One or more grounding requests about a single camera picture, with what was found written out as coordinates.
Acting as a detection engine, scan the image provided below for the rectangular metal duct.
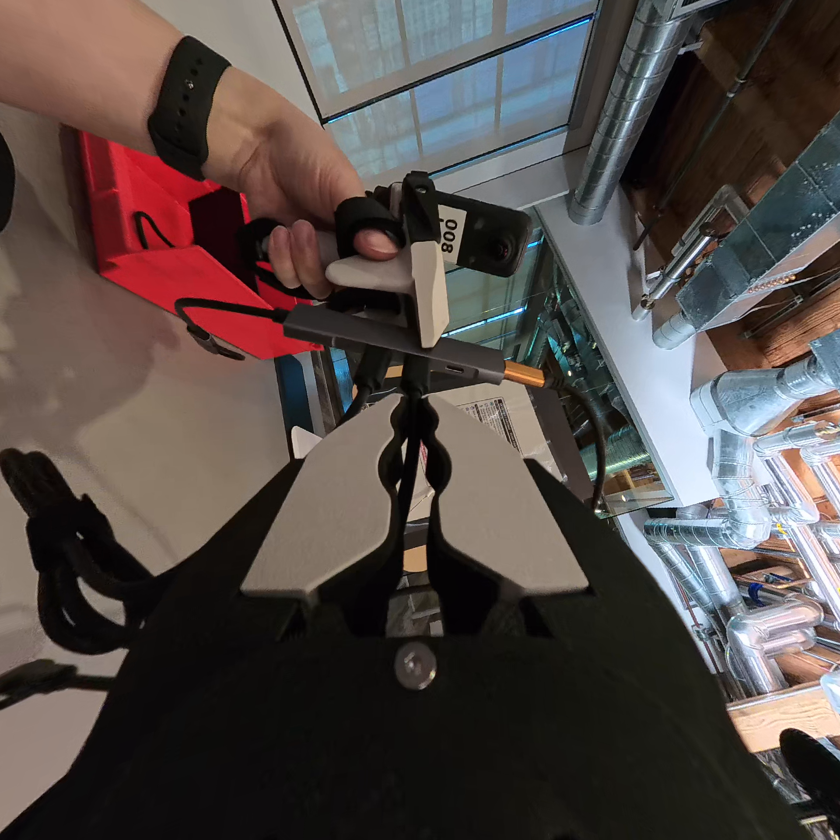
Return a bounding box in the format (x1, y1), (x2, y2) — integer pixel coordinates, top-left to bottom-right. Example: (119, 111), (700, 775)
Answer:
(676, 125), (840, 332)

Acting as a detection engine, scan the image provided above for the cluster of silver pipes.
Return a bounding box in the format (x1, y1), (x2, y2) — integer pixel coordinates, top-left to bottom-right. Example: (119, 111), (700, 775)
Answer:
(643, 341), (840, 697)

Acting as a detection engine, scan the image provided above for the person's left forearm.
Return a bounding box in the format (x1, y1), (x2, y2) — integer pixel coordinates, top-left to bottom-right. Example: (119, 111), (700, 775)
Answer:
(0, 0), (191, 155)

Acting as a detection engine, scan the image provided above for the large window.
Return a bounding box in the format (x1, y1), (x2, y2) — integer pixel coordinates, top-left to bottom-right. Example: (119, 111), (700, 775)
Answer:
(272, 0), (601, 178)

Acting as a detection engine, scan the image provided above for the red plastic bin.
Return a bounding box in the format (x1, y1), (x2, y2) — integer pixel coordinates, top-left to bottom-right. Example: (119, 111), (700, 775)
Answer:
(60, 125), (322, 361)

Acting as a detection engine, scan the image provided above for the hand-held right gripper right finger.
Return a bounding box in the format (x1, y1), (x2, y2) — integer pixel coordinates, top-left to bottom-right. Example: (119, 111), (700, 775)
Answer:
(427, 394), (590, 637)

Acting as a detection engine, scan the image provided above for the black cable with orange plugs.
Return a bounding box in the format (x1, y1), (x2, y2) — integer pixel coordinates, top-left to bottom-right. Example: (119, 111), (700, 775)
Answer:
(502, 360), (608, 516)

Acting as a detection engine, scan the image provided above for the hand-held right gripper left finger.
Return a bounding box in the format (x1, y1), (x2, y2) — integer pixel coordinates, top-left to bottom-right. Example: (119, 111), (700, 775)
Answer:
(239, 394), (403, 637)

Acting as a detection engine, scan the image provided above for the person's left hand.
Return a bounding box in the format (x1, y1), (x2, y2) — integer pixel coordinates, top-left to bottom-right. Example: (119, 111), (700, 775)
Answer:
(200, 66), (401, 301)

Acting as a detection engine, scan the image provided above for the grey usb hub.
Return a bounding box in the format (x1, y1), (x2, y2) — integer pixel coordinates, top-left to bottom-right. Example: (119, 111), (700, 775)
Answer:
(282, 303), (505, 382)

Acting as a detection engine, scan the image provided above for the black wrist watch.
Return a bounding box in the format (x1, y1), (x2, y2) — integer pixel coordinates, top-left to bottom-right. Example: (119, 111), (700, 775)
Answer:
(147, 36), (232, 181)

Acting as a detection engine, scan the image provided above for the round metal duct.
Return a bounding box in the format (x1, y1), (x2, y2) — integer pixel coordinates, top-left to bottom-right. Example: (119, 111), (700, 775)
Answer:
(567, 0), (706, 227)

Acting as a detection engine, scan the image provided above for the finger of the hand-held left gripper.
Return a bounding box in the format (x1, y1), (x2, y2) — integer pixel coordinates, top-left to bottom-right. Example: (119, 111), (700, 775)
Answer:
(407, 239), (452, 350)

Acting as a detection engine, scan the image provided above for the black cable bundle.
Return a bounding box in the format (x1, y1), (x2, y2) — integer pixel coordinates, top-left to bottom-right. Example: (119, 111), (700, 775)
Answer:
(0, 449), (175, 657)

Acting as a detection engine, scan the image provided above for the black hub pigtail cable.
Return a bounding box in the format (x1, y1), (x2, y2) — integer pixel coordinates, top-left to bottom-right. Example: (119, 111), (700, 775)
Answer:
(174, 297), (290, 362)

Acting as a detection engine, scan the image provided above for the silver metal pipe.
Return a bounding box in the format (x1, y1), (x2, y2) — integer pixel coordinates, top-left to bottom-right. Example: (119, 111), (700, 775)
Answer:
(633, 187), (749, 322)

